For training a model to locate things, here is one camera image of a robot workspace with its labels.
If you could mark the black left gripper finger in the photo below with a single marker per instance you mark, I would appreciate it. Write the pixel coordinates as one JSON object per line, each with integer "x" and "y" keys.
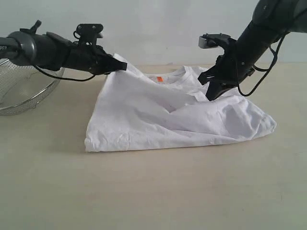
{"x": 114, "y": 64}

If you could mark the white t-shirt red print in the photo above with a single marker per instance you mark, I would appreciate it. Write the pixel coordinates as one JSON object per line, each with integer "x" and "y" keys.
{"x": 139, "y": 111}

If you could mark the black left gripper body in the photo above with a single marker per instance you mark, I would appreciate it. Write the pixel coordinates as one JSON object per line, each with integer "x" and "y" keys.
{"x": 88, "y": 59}

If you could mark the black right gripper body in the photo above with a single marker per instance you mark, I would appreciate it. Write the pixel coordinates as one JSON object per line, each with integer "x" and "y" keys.
{"x": 230, "y": 73}

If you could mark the metal mesh basket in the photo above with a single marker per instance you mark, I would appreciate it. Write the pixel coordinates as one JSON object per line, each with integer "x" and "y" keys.
{"x": 22, "y": 87}

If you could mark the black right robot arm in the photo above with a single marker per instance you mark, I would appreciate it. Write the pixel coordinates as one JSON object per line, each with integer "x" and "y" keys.
{"x": 272, "y": 20}

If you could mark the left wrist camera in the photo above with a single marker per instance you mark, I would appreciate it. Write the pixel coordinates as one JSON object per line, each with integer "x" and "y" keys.
{"x": 88, "y": 33}

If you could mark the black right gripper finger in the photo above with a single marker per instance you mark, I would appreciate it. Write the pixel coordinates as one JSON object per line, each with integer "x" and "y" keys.
{"x": 216, "y": 89}
{"x": 207, "y": 76}

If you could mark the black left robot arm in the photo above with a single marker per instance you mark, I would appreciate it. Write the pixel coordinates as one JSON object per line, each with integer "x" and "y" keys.
{"x": 52, "y": 52}

